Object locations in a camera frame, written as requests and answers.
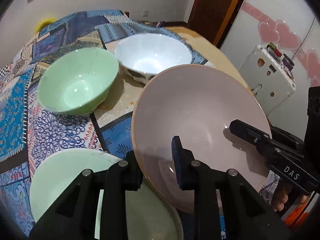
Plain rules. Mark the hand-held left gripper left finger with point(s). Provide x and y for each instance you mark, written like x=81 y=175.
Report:
x=132 y=172

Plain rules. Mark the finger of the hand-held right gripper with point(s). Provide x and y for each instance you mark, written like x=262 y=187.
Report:
x=287 y=136
x=245 y=131

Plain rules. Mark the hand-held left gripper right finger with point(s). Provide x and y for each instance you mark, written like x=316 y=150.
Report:
x=178 y=160

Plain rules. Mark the pink bowl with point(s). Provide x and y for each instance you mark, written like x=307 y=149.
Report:
x=200 y=105

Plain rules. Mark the green plate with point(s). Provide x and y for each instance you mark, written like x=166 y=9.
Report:
x=62 y=175

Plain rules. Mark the white bowl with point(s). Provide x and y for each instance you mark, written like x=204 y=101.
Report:
x=150 y=55

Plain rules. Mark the green bowl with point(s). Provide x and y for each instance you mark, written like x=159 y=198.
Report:
x=75 y=80

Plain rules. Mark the person's right hand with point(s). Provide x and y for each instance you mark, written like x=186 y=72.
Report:
x=278 y=200

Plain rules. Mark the orange plastic object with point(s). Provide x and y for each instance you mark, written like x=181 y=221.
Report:
x=297 y=215

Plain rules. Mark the purple small jar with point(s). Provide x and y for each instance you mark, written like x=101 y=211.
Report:
x=287 y=61

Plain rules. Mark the red small jar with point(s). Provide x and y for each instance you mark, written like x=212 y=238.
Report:
x=277 y=52

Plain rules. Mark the green small jar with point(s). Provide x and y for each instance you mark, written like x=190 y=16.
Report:
x=271 y=46

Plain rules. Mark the patchwork printed blanket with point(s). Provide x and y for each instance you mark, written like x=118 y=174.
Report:
x=50 y=135

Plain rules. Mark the brown wooden door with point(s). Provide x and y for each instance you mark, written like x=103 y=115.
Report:
x=212 y=5

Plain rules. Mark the white wardrobe sliding door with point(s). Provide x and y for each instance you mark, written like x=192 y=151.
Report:
x=275 y=0

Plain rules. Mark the white wall socket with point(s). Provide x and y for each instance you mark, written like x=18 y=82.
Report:
x=145 y=13

